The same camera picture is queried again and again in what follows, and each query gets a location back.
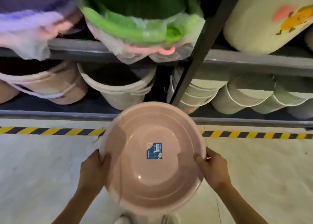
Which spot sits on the person's left hand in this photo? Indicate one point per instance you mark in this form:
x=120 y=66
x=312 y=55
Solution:
x=91 y=172

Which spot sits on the person's right hand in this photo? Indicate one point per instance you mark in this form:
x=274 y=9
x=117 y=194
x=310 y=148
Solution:
x=215 y=170

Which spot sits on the person's right thumb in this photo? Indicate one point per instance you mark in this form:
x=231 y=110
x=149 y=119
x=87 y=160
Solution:
x=199 y=161

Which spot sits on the person's left thumb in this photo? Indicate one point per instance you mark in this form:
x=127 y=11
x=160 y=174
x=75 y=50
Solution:
x=107 y=161

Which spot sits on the person's right forearm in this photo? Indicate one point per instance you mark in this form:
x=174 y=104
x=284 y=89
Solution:
x=240 y=205

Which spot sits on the person's left forearm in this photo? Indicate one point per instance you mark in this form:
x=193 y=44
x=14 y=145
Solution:
x=73 y=206

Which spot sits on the blue label sticker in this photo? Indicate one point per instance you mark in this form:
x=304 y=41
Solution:
x=154 y=150

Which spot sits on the yellow black hazard tape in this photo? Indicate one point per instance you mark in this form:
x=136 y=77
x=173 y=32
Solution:
x=49 y=131

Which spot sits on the stack of ribbed cream baskets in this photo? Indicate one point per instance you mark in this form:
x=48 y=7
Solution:
x=193 y=92

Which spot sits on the beige plastic bucket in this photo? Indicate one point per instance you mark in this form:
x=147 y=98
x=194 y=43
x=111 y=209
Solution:
x=119 y=87

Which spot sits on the ribbed cream basket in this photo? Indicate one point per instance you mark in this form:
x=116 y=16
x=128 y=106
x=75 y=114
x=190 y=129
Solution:
x=242 y=94
x=278 y=96

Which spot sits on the grey metal shelf rack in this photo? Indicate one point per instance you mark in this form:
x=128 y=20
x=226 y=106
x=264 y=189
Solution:
x=203 y=60

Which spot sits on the pink basin in plastic wrap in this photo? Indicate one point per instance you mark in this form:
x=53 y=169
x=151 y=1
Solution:
x=144 y=50

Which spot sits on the green plastic basin in wrap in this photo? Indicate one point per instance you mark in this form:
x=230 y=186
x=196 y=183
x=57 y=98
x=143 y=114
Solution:
x=139 y=16

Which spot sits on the cream bin with cartoon print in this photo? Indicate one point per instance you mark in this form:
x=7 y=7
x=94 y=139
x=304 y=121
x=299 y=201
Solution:
x=266 y=18

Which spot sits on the purple plastic basin in wrap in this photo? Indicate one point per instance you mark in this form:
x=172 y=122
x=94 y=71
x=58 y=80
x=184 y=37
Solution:
x=31 y=21

